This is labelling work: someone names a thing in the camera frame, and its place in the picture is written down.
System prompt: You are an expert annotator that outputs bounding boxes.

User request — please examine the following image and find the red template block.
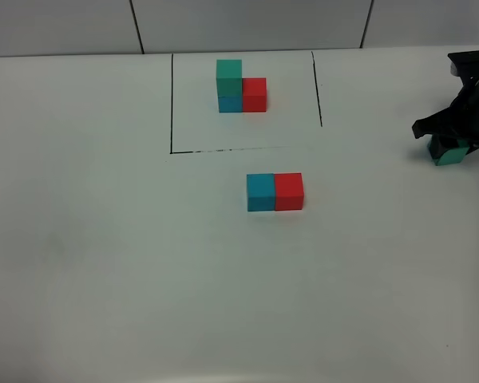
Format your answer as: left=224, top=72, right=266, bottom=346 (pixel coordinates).
left=242, top=77, right=267, bottom=113

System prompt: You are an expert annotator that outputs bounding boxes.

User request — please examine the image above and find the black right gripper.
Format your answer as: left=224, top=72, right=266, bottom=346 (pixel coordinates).
left=412, top=67, right=479, bottom=160

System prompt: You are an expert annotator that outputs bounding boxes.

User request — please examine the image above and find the blue template block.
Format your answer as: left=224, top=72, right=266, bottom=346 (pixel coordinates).
left=218, top=96, right=243, bottom=113

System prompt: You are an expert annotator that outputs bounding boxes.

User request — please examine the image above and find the green template block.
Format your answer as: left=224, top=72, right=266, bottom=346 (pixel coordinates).
left=216, top=59, right=243, bottom=97

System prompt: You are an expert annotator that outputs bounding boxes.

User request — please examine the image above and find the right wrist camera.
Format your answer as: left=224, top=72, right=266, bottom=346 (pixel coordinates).
left=448, top=50, right=479, bottom=79

